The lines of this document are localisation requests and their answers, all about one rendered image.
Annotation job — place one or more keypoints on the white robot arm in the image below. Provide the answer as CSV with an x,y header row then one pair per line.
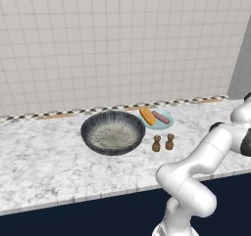
x,y
192,178

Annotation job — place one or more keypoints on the orange bun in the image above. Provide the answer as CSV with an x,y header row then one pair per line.
x,y
147,116

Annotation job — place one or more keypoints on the large dark grey bowl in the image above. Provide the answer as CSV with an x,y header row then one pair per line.
x,y
112,133

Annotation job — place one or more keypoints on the pink-brown sausage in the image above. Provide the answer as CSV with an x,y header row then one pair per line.
x,y
160,117

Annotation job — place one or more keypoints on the light blue plate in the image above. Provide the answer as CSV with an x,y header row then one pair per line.
x,y
161,124

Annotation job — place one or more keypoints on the brown wooden pepper mill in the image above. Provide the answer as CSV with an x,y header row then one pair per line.
x,y
169,142
156,144

